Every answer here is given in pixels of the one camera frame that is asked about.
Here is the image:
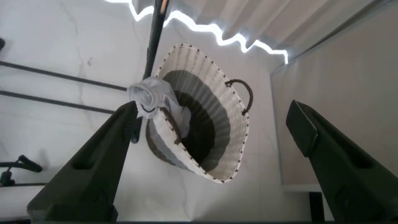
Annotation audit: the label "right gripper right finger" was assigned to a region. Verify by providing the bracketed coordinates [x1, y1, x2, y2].
[285, 99, 398, 222]

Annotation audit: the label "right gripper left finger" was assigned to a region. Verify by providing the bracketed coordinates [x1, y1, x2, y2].
[27, 101, 139, 222]

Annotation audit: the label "pale grey shorts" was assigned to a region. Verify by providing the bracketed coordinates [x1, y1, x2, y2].
[126, 77, 192, 139]

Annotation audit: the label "white laundry basket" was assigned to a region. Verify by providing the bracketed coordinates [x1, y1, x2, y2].
[145, 43, 254, 184]

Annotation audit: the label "black clothes rack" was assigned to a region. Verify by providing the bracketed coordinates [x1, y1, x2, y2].
[0, 0, 170, 144]

